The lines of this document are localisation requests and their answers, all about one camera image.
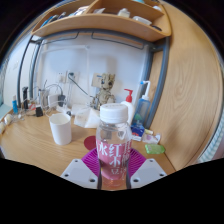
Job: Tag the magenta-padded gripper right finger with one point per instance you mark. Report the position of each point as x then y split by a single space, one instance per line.
137 163

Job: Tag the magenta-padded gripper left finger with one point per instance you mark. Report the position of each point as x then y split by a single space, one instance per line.
89 163

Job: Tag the clear pink-labelled drink bottle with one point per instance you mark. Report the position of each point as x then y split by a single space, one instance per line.
113 146

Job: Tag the green wipes pack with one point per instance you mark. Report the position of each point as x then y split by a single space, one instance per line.
154 149

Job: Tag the white tissue packet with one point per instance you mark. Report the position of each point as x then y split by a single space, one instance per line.
151 139

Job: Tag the small blue box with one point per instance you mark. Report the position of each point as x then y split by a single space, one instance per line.
137 131

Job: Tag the white cup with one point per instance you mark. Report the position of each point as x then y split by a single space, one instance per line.
60 131

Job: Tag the clear plastic bag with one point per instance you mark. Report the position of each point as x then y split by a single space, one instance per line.
86 118

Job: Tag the blue white-nozzle spray bottle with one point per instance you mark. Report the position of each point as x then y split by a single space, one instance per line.
142 108

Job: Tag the white red-pump lotion bottle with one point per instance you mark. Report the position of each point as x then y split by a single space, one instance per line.
129 106

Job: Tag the black plug adapter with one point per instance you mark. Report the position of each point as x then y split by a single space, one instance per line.
61 100

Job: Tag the white power adapter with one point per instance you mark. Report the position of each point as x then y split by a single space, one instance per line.
53 100

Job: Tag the small black box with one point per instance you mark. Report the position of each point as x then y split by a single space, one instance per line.
39 111

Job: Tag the brown tree creature figurine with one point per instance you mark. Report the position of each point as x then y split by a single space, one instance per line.
106 91

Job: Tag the green striped white towel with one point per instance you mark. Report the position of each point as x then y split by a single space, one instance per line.
213 148

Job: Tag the tall black bottle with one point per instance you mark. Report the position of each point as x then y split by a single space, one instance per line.
25 98

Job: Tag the small blue tube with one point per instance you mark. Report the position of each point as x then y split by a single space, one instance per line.
15 106

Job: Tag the white slim desk lamp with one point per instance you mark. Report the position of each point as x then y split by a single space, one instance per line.
88 63

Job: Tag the wooden shelf unit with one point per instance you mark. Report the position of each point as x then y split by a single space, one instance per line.
100 25

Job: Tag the beige wall socket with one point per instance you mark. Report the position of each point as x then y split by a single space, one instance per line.
97 80

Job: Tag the white wall socket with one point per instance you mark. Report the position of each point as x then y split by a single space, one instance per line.
60 77
73 76

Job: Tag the grey metal desk frame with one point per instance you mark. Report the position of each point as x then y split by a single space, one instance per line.
159 76

